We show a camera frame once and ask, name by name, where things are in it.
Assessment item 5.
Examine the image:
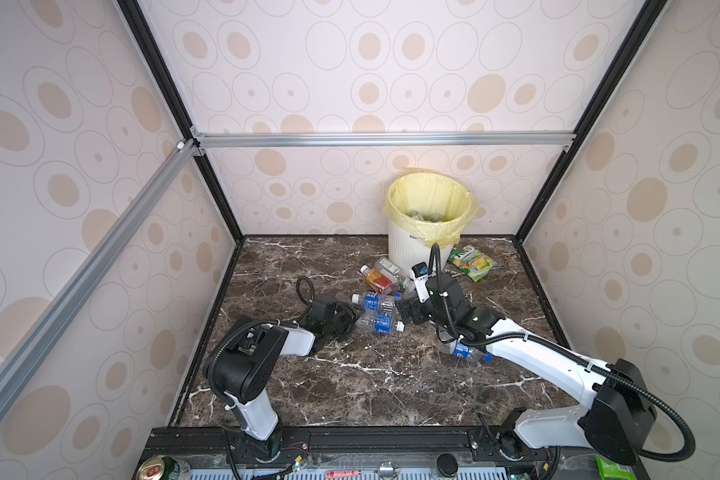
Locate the soda water bottle blue label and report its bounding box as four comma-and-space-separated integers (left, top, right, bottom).
356, 310, 405, 335

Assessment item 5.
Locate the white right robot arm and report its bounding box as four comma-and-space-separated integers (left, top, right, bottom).
396, 278, 656, 466

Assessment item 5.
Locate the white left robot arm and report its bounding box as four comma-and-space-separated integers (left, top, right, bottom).
204, 294, 362, 451

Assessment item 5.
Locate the white ribbed waste bin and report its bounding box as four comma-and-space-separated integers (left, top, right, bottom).
388, 217, 463, 277

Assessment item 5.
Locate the orange juice bottle red label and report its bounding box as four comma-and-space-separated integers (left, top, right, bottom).
360, 265, 395, 295

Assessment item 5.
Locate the blue label bottle white cap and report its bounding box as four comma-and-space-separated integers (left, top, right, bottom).
351, 291, 402, 315

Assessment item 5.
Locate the clear bottle blue cap right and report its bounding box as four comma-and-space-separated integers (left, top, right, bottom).
438, 340, 493, 363

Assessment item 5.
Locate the clear square bottle green label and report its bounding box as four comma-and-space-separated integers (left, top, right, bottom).
374, 257, 416, 296

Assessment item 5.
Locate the green Fox's candy bag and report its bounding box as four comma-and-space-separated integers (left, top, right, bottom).
449, 245, 498, 282

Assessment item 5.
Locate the green beer can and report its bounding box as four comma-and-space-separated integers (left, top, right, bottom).
135, 455, 189, 480

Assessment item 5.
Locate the green packet bottom right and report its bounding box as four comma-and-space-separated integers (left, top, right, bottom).
596, 454, 636, 480

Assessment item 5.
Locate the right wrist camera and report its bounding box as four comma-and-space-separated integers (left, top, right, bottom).
411, 262, 430, 303

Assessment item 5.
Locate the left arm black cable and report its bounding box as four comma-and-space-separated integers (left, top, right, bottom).
206, 275, 316, 409

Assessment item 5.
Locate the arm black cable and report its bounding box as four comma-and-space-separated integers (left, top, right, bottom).
206, 275, 316, 409
427, 243, 697, 463

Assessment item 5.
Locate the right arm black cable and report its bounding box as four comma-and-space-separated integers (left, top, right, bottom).
427, 243, 697, 463

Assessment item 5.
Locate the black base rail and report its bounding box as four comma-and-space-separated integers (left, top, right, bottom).
133, 423, 649, 480

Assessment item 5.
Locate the diagonal aluminium rail left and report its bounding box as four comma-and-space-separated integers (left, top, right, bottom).
0, 138, 198, 421

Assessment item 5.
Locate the horizontal aluminium rail back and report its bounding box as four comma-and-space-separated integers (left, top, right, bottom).
197, 131, 576, 149

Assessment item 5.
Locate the black right corner post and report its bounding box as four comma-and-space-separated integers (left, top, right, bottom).
515, 0, 669, 245

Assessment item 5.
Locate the black corner frame post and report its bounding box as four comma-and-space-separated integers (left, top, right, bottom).
116, 0, 245, 243

